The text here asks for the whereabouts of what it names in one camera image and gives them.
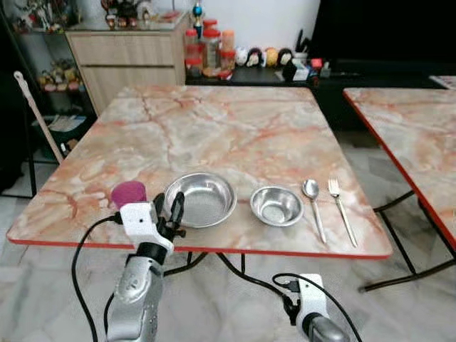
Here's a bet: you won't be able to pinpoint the white and blue box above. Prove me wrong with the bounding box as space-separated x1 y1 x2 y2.
284 63 315 82

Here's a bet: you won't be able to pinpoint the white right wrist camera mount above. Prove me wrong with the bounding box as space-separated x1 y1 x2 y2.
295 274 329 321

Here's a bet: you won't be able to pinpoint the large steel bowl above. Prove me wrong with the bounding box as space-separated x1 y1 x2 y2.
163 172 237 229

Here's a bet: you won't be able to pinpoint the magenta plastic cup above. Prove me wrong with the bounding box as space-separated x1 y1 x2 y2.
110 180 149 209

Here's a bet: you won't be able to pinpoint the orange-lidded plastic jar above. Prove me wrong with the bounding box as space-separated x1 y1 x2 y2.
220 28 237 72

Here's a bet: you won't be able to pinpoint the small steel bowl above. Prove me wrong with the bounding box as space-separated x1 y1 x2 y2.
250 186 305 228

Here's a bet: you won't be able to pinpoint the dark figurines on cabinet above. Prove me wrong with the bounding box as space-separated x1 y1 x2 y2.
100 0 156 30

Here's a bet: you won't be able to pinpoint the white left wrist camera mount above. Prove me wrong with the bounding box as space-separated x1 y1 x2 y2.
119 202 176 252

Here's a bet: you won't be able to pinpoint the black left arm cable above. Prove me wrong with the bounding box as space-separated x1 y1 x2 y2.
71 216 123 342

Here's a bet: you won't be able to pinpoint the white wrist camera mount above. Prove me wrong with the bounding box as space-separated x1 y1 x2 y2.
119 202 176 252
295 274 329 321

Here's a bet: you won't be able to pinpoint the marble-pattern folding table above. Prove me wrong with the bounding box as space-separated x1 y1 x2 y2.
343 74 456 294
6 85 395 300

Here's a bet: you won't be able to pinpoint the yellow doll figurine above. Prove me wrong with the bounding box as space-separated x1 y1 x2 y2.
264 47 279 68

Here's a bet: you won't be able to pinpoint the steel spoon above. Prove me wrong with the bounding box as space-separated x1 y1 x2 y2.
302 179 328 245

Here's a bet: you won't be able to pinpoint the black-haired doll figurine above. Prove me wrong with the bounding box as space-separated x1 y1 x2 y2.
247 47 265 68
278 48 295 67

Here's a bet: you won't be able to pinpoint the black metal shelf rack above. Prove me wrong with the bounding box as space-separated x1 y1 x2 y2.
0 0 97 199

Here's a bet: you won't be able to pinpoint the wooden stick with white tip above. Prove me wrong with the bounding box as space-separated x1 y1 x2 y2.
13 71 66 166

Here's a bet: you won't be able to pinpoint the steel fork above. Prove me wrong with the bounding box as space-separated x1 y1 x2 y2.
327 179 359 249

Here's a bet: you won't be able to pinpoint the black television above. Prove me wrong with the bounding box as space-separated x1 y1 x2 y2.
309 0 456 66

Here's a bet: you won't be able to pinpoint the white pen holder cup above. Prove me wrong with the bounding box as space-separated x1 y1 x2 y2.
294 29 311 68

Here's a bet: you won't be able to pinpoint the tall red-lidded plastic jar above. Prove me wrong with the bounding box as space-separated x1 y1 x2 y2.
202 19 221 70

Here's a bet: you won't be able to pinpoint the blue ornament on stand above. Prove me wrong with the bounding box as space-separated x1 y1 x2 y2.
191 0 205 38

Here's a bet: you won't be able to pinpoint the light wooden drawer cabinet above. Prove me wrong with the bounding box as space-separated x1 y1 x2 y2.
65 16 190 116

